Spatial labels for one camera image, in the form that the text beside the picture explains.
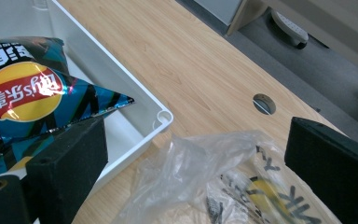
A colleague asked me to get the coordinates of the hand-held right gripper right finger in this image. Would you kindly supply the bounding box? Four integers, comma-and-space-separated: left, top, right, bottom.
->
284, 116, 358, 224

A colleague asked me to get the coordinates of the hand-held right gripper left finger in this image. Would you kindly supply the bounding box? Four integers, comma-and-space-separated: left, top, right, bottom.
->
25, 117, 109, 224

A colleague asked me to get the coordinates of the black and blue chip bag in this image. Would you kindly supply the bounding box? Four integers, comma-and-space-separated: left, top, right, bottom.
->
0, 35, 135, 182

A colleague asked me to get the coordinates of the white plastic box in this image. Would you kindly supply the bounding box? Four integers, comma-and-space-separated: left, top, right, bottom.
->
0, 0, 174, 200

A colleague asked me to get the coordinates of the clear plastic bag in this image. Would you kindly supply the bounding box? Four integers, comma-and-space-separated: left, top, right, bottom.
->
111, 130, 343, 224

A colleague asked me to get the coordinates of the grey chair base leg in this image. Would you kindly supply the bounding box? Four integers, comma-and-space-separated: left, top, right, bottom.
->
269, 8, 310, 50

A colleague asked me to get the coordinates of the wooden furniture panel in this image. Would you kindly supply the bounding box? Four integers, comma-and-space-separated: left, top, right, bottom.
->
226, 0, 269, 36

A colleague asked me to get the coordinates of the grey cabinet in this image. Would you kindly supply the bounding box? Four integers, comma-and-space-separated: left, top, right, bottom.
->
194, 0, 244, 27

